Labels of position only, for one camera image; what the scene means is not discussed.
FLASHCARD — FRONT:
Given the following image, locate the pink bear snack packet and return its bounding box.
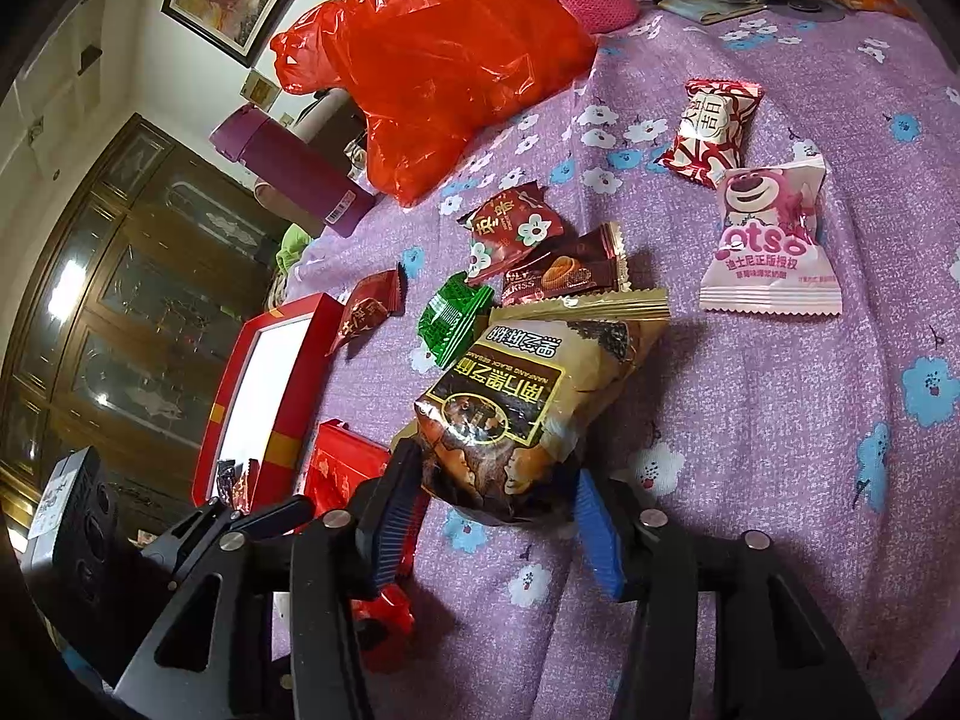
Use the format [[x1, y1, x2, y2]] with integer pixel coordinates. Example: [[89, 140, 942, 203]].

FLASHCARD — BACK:
[[699, 154, 842, 316]]

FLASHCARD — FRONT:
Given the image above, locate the red plastic bag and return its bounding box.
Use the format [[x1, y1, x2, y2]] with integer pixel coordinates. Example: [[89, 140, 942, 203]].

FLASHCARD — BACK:
[[270, 0, 599, 209]]

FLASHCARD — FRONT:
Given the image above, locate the green snack packet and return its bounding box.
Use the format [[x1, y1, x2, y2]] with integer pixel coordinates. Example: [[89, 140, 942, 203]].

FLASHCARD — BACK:
[[417, 272, 496, 370]]

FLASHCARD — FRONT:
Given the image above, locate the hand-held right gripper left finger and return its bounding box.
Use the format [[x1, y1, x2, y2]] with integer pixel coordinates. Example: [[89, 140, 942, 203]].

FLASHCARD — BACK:
[[112, 437, 432, 720]]

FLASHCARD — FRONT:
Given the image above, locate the white roll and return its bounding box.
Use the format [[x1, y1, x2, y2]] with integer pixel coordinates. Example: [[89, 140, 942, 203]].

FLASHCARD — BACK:
[[296, 90, 361, 143]]

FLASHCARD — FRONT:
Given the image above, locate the red foil snack packet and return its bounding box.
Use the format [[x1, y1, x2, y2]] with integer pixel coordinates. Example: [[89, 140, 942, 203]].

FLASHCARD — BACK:
[[304, 420, 417, 653]]

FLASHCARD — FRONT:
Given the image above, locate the pale folded cloth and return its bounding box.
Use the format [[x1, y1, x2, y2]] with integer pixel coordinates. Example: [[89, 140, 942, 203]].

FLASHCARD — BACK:
[[660, 0, 770, 27]]

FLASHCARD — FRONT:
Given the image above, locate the green cloth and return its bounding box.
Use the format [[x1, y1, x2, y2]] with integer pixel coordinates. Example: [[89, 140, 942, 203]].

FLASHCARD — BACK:
[[274, 223, 314, 275]]

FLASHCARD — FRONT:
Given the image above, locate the red gift box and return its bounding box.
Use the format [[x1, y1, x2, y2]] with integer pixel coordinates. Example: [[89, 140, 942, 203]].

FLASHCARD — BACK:
[[191, 292, 346, 511]]

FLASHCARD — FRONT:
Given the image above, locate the dark wooden glass cabinet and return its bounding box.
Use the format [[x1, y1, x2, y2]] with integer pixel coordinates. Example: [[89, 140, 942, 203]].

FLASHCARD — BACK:
[[0, 112, 316, 541]]

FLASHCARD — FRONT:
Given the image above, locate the brown chocolate snack packet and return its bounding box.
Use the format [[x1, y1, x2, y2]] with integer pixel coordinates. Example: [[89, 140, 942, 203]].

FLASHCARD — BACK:
[[501, 223, 632, 306]]

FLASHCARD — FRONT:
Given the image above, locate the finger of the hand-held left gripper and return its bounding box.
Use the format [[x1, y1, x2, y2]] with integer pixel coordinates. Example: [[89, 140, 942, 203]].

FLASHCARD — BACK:
[[141, 495, 314, 578]]

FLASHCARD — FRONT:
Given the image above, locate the dark red small snack packet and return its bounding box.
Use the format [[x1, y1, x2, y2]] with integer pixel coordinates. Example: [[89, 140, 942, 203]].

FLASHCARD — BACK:
[[326, 268, 408, 357]]

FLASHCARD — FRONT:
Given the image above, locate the brown sesame snack bag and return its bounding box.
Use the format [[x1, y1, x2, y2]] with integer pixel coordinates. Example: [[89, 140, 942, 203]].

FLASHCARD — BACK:
[[414, 286, 671, 526]]

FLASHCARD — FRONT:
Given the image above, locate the red flower print snack packet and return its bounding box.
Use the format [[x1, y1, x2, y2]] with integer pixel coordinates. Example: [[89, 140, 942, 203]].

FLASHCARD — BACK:
[[457, 180, 569, 284]]

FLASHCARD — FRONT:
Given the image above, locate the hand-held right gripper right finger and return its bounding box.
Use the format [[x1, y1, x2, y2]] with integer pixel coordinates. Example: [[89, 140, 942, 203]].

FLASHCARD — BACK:
[[574, 469, 884, 720]]

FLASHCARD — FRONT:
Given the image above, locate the dark wrapped candy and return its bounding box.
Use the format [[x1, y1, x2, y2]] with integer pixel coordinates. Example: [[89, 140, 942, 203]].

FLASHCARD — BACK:
[[214, 457, 260, 511]]

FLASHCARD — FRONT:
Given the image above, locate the red and white snack packet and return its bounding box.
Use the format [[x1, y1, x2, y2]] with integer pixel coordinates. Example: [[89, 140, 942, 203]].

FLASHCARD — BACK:
[[658, 78, 764, 190]]

